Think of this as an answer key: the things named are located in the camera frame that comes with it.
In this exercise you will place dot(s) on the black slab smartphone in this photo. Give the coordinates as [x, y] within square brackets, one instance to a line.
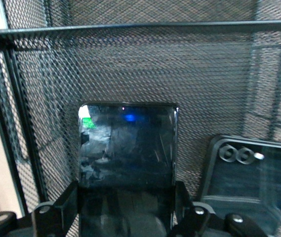
[128, 148]

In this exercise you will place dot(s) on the black flip phone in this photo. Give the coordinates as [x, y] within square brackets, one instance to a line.
[249, 177]

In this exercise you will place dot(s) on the black mesh two-tier organizer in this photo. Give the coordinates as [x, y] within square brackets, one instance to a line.
[155, 61]

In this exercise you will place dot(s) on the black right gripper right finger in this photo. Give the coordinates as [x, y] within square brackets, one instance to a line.
[199, 222]

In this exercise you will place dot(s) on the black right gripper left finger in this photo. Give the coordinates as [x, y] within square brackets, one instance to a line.
[53, 219]

